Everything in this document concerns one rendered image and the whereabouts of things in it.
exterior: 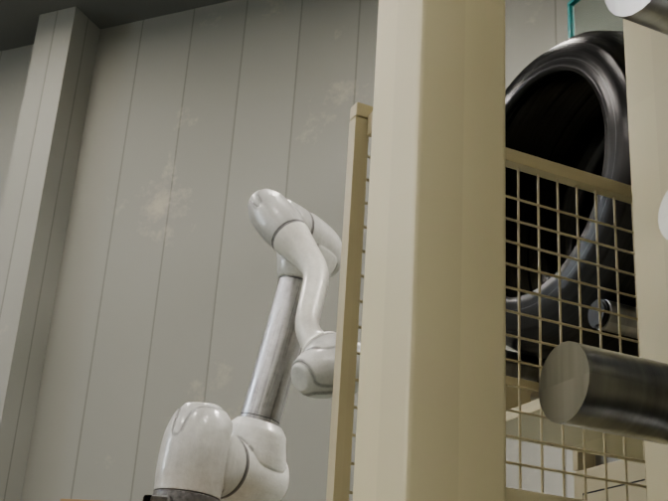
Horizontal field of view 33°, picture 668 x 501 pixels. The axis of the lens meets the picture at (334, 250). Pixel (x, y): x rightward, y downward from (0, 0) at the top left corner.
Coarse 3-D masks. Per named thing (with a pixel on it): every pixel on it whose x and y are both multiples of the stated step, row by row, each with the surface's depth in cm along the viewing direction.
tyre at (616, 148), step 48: (576, 48) 182; (528, 96) 195; (576, 96) 206; (624, 96) 167; (528, 144) 211; (576, 144) 214; (624, 144) 164; (528, 192) 214; (528, 240) 214; (576, 240) 215; (624, 240) 162; (528, 288) 209; (576, 288) 167; (624, 288) 164; (528, 336) 179; (576, 336) 172; (624, 336) 171
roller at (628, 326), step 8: (592, 304) 164; (600, 304) 162; (608, 304) 161; (616, 304) 162; (624, 304) 164; (592, 312) 163; (616, 312) 161; (624, 312) 162; (632, 312) 163; (592, 320) 163; (608, 320) 161; (616, 320) 161; (624, 320) 162; (632, 320) 162; (608, 328) 162; (616, 328) 162; (624, 328) 162; (632, 328) 163; (632, 336) 164
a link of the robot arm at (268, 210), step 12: (264, 192) 280; (276, 192) 280; (252, 204) 279; (264, 204) 276; (276, 204) 274; (288, 204) 276; (252, 216) 277; (264, 216) 273; (276, 216) 272; (288, 216) 272; (300, 216) 275; (264, 228) 273; (276, 228) 270; (312, 228) 281; (264, 240) 275
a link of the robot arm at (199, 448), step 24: (192, 408) 257; (216, 408) 258; (168, 432) 255; (192, 432) 252; (216, 432) 254; (168, 456) 251; (192, 456) 249; (216, 456) 252; (240, 456) 259; (168, 480) 248; (192, 480) 248; (216, 480) 251; (240, 480) 260
